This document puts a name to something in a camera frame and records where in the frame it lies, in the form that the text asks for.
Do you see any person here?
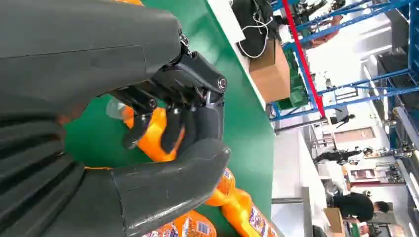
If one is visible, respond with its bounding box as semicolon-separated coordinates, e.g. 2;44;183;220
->
327;192;391;224
312;148;363;166
310;14;343;47

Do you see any black bag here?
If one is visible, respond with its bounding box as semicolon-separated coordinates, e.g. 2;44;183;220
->
231;0;280;58

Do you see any green plastic crate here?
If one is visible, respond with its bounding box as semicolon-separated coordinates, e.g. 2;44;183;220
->
275;49;310;111

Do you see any red post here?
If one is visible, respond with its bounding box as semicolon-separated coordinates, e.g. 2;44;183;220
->
281;0;327;119

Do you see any green table mat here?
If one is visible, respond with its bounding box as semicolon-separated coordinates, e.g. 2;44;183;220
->
65;0;276;237

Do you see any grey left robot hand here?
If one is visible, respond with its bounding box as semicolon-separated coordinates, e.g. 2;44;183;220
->
0;0;231;237

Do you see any ribbed grey left arm sleeve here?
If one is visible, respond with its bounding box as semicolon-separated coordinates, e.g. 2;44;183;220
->
0;95;87;237

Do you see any blue metal rack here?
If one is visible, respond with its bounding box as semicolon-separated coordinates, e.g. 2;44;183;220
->
268;0;419;122

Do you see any white panel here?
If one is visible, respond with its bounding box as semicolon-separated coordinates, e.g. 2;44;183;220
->
271;130;328;237

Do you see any small cardboard box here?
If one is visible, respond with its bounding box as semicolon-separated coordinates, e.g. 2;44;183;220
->
324;207;346;235

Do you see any brown cardboard box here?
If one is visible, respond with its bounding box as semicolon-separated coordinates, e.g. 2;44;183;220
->
249;39;292;104

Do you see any white cable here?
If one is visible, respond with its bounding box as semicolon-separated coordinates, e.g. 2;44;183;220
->
237;0;274;60

